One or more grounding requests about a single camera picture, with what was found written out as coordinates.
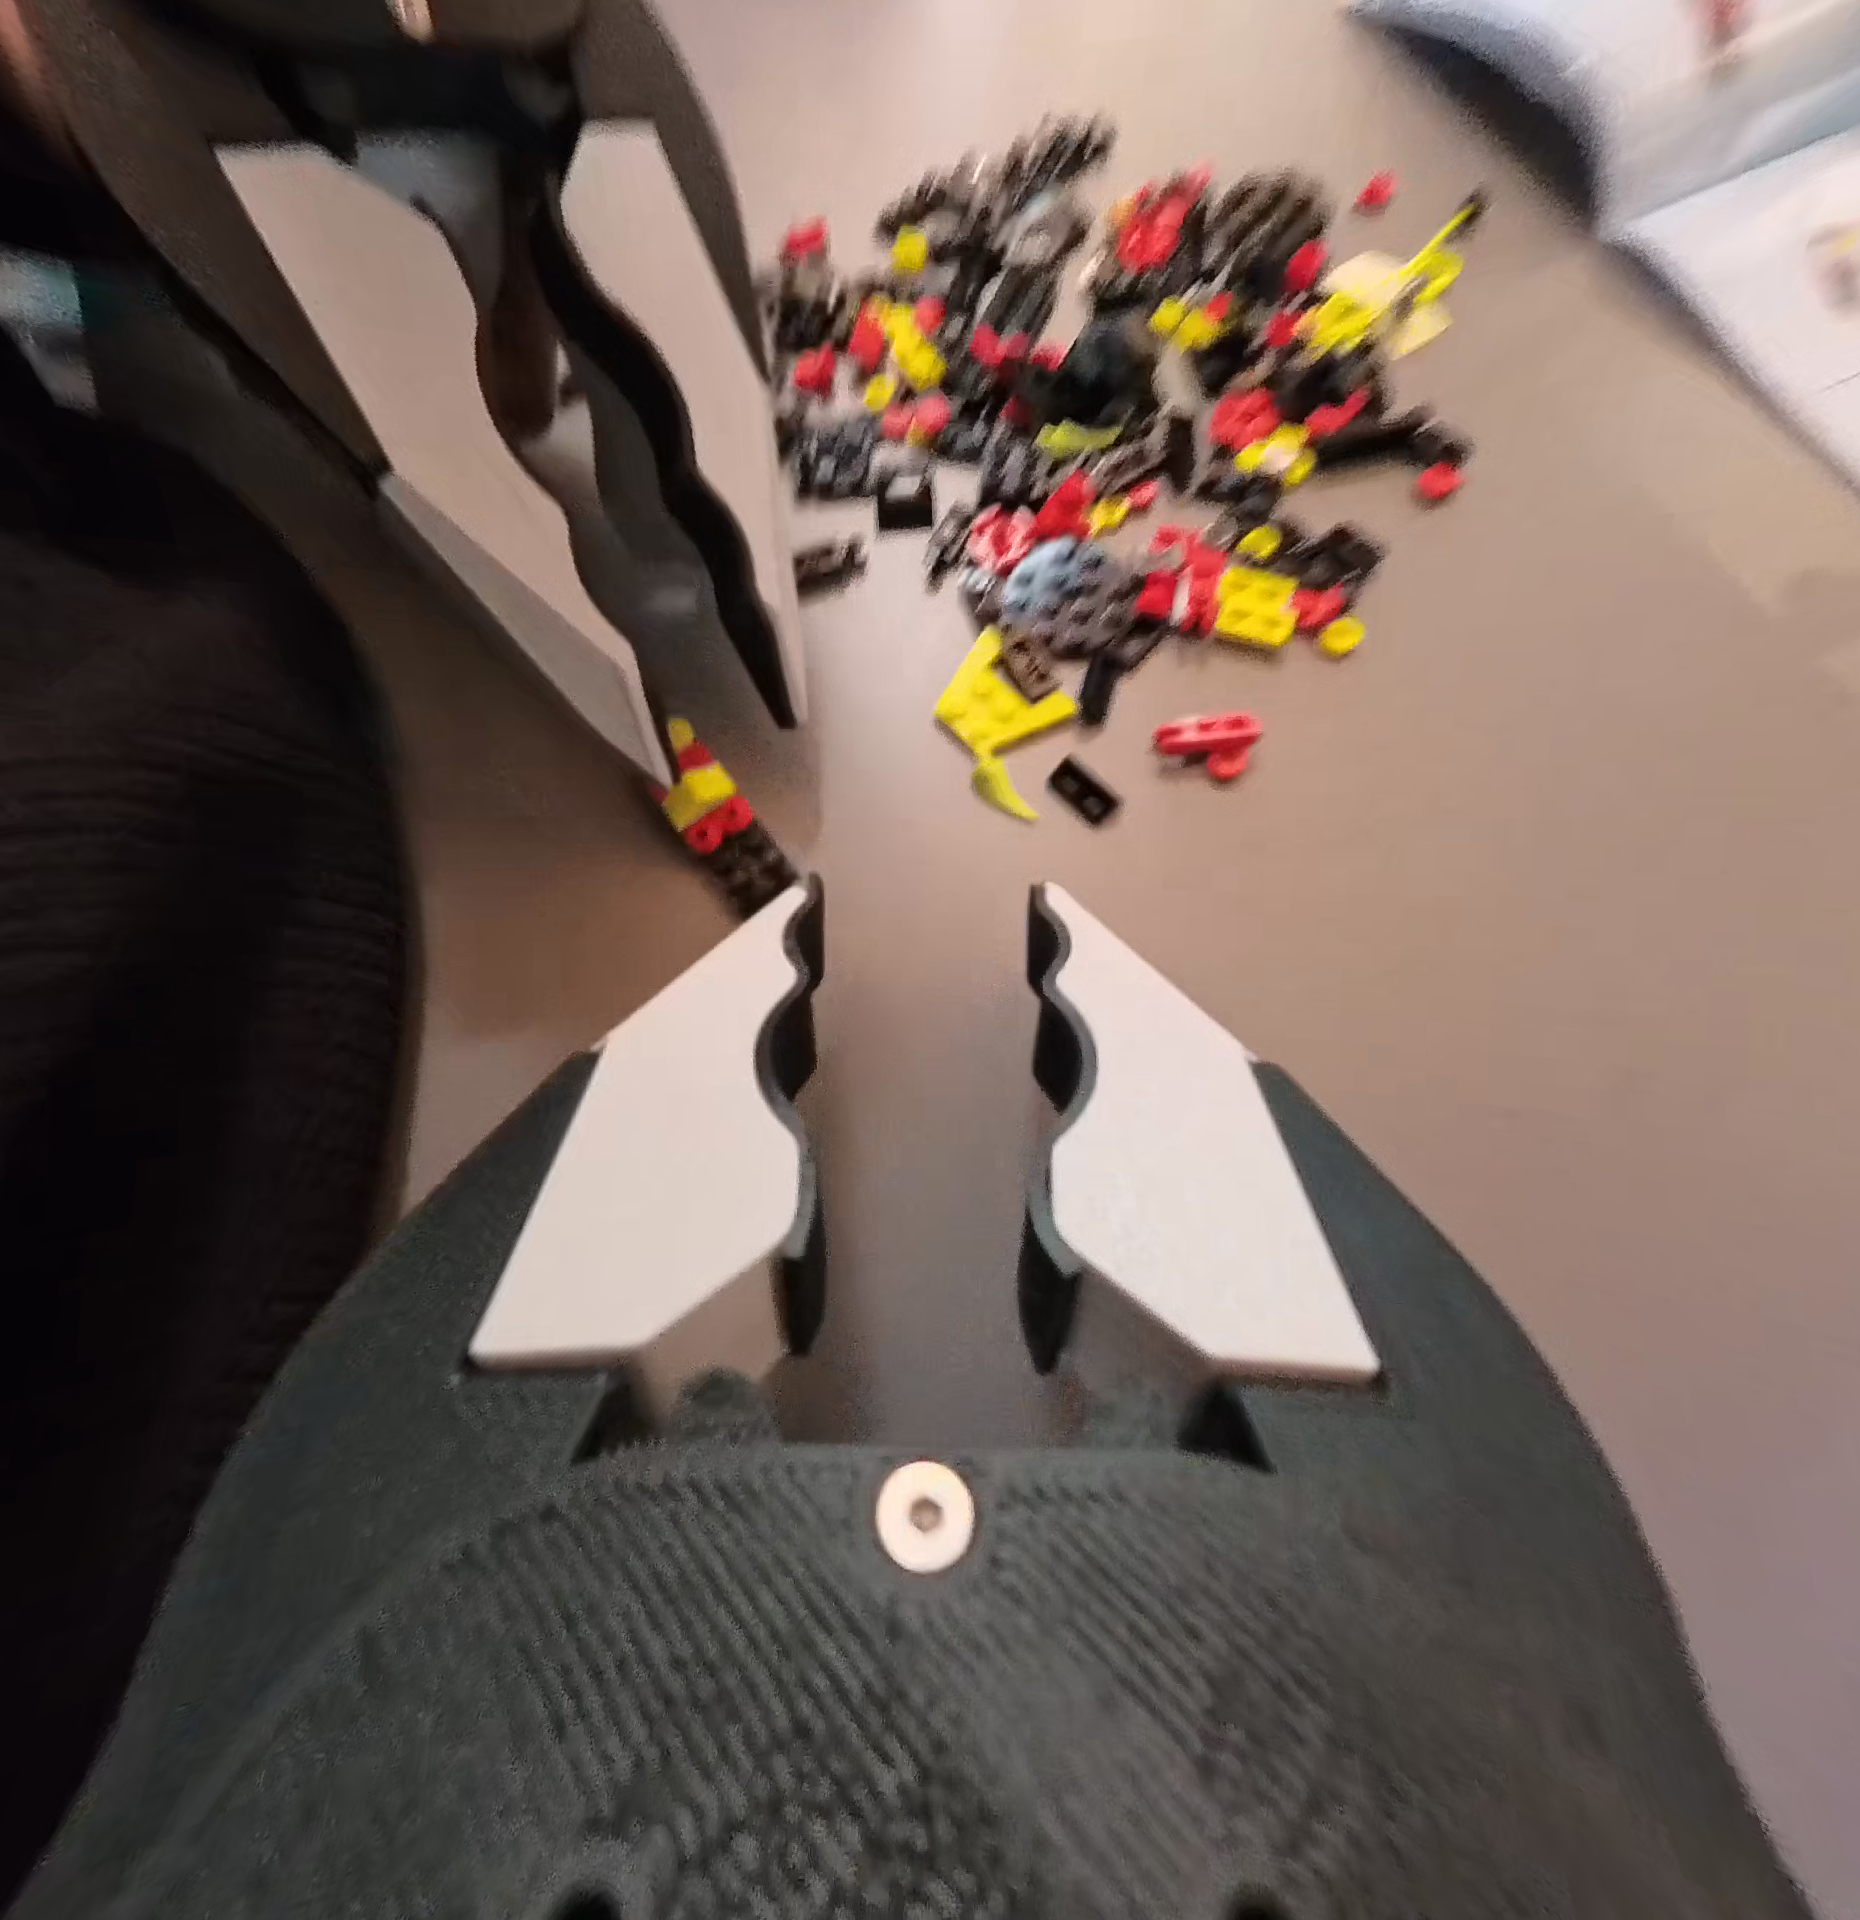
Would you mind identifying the red yellow black lego assembly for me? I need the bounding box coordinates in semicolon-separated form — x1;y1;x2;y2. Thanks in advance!
663;717;794;918

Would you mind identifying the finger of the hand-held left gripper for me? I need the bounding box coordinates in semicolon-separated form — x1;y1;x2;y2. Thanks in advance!
528;120;813;734
213;141;679;785

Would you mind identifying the yellow wedge lego plate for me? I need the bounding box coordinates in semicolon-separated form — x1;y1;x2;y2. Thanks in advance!
935;624;1082;760

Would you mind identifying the pile of lego pieces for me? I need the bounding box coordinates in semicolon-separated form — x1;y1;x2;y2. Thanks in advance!
758;112;1481;662

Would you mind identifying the neon yellow string with tape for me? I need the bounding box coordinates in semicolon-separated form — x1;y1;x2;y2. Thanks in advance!
1320;190;1484;357

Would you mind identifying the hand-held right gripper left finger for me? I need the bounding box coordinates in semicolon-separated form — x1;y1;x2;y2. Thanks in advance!
464;873;827;1429

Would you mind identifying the red lego clip plate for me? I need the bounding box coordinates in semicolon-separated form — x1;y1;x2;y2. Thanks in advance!
1155;713;1264;785

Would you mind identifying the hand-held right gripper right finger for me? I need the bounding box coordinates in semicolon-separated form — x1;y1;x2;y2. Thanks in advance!
1028;880;1383;1429

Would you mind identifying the lego instruction booklet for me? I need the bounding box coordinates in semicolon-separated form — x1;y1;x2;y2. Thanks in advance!
1341;0;1860;517

